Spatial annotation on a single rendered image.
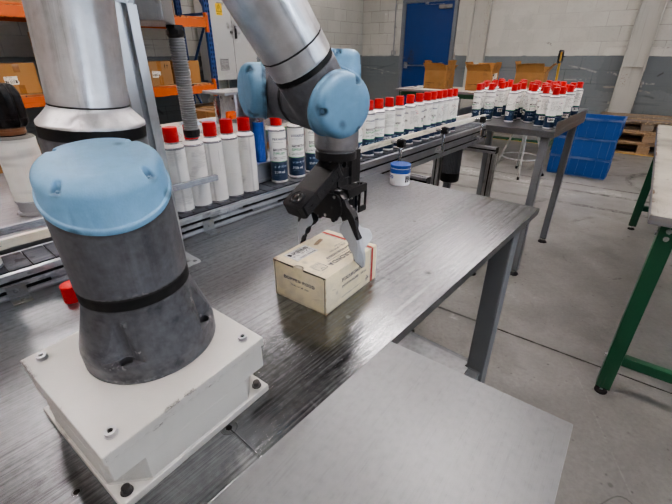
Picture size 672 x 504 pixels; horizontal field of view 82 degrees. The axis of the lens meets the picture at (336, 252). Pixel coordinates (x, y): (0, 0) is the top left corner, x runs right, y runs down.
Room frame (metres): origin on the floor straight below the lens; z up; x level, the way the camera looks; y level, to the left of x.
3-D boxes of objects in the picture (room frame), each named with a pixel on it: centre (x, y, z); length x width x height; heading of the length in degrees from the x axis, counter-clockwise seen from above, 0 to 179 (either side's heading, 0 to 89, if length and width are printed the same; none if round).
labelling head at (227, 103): (1.19, 0.29, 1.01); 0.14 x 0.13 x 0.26; 139
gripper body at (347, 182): (0.68, 0.00, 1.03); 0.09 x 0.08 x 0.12; 143
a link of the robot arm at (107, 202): (0.38, 0.23, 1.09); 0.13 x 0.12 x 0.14; 32
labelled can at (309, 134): (1.29, 0.08, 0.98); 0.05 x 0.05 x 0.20
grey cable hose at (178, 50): (0.86, 0.31, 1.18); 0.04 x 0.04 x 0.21
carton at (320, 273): (0.65, 0.02, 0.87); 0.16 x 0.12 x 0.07; 143
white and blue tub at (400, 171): (1.32, -0.22, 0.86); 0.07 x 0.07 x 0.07
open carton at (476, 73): (5.84, -2.00, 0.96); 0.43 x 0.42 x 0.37; 50
